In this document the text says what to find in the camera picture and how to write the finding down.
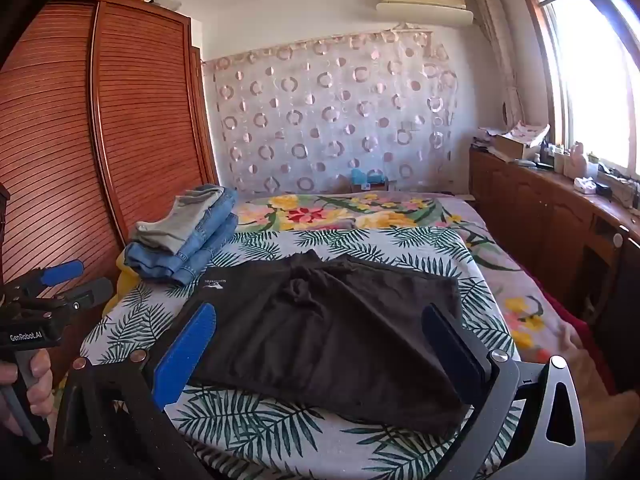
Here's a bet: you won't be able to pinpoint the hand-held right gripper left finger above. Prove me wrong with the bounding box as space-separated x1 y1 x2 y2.
52 302 221 480

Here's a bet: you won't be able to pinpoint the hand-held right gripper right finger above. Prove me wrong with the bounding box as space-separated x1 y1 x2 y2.
421 303 587 480

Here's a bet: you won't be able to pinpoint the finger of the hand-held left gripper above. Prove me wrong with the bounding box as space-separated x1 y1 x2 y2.
7 259 85 302
46 277 115 320

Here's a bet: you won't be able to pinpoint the black pants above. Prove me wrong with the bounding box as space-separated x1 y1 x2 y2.
155 251 473 436

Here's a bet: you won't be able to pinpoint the grey-green folded pants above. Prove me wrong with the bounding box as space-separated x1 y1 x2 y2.
131 184 226 256

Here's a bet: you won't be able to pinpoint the person's left hand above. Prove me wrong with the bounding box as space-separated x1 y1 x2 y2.
0 347 55 436

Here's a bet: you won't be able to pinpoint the yellow cloth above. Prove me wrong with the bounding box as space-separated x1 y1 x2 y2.
116 250 138 286

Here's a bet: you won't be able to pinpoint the folded blue jeans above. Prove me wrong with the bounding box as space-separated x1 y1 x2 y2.
177 186 240 261
124 215 240 288

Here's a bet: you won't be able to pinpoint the leaf print blanket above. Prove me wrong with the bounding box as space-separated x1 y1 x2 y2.
80 227 518 480

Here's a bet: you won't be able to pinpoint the red cloth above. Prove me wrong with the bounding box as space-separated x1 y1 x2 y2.
540 290 618 396

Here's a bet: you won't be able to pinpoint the floral bed sheet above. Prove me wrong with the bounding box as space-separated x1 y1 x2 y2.
232 192 616 396

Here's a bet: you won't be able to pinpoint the wooden sideboard cabinet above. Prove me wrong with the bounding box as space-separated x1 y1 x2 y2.
467 147 640 396

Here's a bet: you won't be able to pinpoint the wooden slatted wardrobe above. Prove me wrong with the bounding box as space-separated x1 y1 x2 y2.
0 0 221 401

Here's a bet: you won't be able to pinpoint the blue plastic item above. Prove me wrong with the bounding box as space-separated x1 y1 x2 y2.
350 167 388 192

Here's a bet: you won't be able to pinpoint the pink bottle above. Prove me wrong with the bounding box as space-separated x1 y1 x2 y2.
565 141 588 178

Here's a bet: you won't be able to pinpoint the circle pattern curtain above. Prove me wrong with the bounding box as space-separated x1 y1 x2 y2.
202 30 463 196

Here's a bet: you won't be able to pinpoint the bunched white curtain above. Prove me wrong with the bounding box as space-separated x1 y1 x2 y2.
472 0 526 136

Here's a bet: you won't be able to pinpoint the white air conditioner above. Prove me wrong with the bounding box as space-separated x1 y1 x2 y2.
375 0 475 27

